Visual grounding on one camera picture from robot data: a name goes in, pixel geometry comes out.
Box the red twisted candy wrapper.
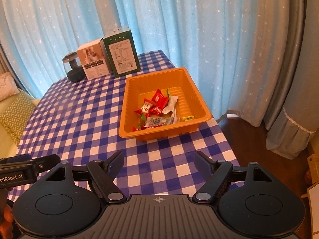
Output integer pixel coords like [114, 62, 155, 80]
[134, 98, 154, 118]

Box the dark red foil candy packet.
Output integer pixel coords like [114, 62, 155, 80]
[149, 105, 163, 117]

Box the large red candy packet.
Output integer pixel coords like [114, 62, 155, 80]
[151, 89, 169, 106]

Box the small red candy packet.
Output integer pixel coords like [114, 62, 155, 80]
[132, 119, 146, 132]

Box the left hand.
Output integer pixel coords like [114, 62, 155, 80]
[0, 205, 14, 239]

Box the cream sofa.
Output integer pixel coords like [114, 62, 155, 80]
[1, 90, 40, 158]

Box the green zigzag cushion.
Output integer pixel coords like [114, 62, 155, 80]
[1, 91, 36, 146]

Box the blue white checkered tablecloth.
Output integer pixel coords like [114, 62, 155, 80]
[7, 49, 245, 202]

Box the small green yellow candy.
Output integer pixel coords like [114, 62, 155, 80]
[182, 116, 195, 121]

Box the silver snack bar wrapper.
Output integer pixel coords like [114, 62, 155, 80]
[142, 117, 179, 129]

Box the green wrapped candy bar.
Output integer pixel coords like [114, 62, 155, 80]
[162, 89, 178, 118]

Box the white embroidered cushion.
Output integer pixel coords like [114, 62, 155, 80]
[0, 72, 20, 101]

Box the orange plastic tray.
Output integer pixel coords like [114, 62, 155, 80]
[118, 68, 212, 141]

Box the grey curtain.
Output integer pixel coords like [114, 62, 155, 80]
[264, 0, 318, 159]

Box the light wooden furniture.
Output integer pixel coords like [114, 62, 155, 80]
[302, 153, 319, 239]

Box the dark glass humidifier lamp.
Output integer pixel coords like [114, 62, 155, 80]
[62, 51, 85, 83]

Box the white product box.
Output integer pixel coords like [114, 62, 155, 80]
[77, 38, 112, 80]

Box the green carton box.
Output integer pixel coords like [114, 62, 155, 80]
[103, 26, 141, 78]

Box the light blue star curtain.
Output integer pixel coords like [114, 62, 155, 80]
[1, 0, 289, 127]

